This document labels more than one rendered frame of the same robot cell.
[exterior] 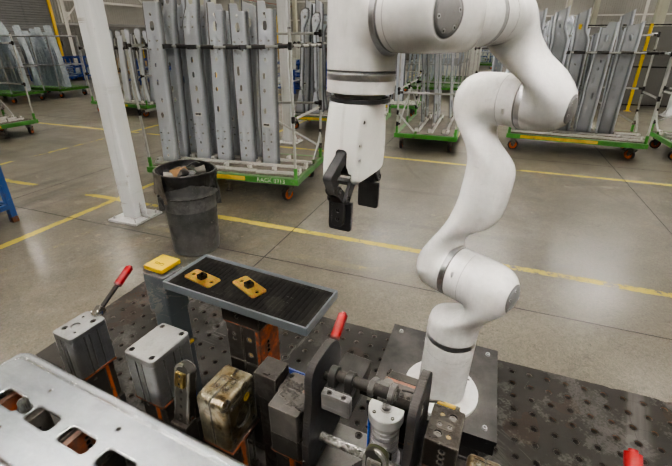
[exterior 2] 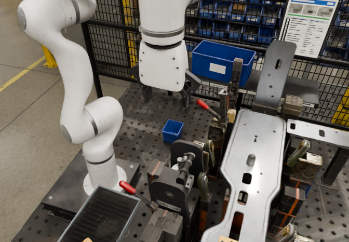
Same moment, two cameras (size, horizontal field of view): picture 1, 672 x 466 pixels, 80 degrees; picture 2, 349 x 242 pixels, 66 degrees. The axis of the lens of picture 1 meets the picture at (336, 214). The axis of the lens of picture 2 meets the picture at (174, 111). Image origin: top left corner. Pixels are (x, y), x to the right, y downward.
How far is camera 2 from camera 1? 0.73 m
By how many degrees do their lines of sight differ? 78
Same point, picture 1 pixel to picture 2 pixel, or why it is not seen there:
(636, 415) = not seen: hidden behind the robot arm
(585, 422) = (120, 134)
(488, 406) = (119, 162)
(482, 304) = (119, 118)
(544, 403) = not seen: hidden behind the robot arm
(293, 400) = (171, 220)
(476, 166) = (76, 57)
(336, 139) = (184, 65)
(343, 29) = (182, 3)
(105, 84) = not seen: outside the picture
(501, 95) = (66, 9)
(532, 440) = (127, 156)
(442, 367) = (112, 166)
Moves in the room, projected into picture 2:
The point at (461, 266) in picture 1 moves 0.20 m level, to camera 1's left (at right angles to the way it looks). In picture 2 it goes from (98, 113) to (89, 157)
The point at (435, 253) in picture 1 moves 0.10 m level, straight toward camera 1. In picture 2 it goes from (83, 121) to (111, 125)
